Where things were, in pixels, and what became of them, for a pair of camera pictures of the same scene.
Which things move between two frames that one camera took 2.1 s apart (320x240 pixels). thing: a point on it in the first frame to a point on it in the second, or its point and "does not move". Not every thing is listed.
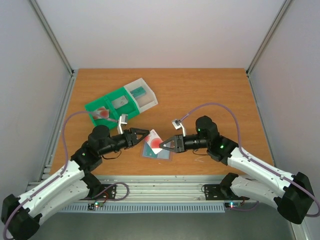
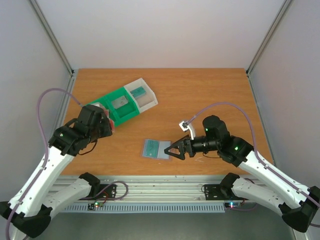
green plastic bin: (106, 111) does not move
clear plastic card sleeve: (147, 153) does not move
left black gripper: (130, 136) to (108, 130)
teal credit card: (147, 151) does not move
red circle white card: (153, 140) to (112, 124)
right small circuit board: (232, 204) does not move
